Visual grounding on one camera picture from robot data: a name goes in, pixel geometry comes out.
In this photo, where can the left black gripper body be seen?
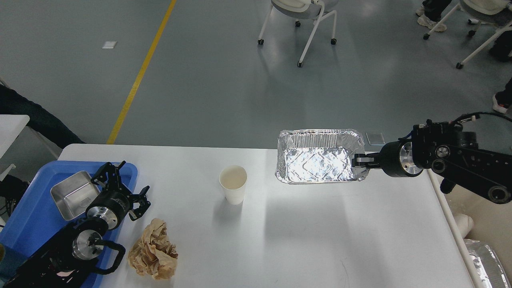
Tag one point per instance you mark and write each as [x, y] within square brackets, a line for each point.
[111, 207]

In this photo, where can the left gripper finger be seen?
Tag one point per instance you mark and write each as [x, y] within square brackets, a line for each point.
[140, 204]
[109, 179]

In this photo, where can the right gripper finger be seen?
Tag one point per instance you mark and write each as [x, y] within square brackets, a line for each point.
[370, 155]
[364, 162]

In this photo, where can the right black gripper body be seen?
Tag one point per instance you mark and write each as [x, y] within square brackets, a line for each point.
[395, 159]

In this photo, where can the stainless steel rectangular container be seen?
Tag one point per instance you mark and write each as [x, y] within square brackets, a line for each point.
[74, 194]

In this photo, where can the aluminium foil tray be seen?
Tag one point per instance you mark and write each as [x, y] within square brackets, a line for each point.
[318, 156]

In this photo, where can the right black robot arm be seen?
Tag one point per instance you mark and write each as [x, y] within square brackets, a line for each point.
[448, 151]

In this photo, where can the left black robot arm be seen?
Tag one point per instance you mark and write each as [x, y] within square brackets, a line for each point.
[63, 232]

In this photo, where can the floor outlet cover right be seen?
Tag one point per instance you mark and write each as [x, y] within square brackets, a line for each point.
[375, 138]

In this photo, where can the crumpled brown paper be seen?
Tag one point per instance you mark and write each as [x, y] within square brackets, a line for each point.
[153, 254]

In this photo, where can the blue plastic tray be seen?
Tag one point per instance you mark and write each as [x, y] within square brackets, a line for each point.
[37, 218]

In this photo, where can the person in dark jeans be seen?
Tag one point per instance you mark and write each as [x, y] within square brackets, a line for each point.
[41, 120]

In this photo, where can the white paper cup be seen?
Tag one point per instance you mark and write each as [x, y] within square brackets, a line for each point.
[232, 180]

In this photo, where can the beige plastic bin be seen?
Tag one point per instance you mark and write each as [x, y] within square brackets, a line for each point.
[492, 224]

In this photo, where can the walking person's legs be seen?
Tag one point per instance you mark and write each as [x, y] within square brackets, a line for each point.
[502, 100]

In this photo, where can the white floor label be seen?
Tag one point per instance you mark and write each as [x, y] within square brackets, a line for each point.
[109, 45]

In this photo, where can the seated person's feet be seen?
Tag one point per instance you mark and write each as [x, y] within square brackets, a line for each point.
[430, 12]

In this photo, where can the white chair centre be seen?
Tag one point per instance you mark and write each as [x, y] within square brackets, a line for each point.
[315, 10]

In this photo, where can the white chair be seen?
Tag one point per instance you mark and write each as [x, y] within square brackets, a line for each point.
[493, 13]
[315, 10]

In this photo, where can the white chair right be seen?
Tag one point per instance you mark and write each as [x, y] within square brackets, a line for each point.
[493, 13]

